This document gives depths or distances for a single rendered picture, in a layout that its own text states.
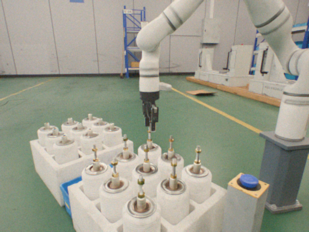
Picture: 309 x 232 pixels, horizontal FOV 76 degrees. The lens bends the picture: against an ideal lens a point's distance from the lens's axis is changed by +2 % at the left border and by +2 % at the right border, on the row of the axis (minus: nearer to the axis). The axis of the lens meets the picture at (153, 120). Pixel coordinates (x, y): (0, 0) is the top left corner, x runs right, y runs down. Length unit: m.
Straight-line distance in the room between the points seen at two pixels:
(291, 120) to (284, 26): 0.33
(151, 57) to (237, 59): 3.29
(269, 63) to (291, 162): 2.60
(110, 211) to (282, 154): 0.65
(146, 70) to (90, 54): 6.24
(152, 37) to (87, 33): 6.29
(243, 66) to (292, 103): 3.20
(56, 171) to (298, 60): 0.98
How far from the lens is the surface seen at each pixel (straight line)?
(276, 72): 3.36
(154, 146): 0.82
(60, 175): 0.92
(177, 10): 0.69
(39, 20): 7.21
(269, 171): 0.97
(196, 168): 0.66
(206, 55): 5.21
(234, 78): 3.97
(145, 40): 0.68
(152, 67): 0.70
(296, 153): 0.92
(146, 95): 0.71
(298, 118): 0.89
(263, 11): 0.74
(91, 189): 0.69
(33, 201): 1.08
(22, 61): 7.34
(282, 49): 0.85
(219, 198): 0.71
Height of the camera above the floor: 0.61
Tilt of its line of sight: 18 degrees down
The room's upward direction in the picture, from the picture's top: straight up
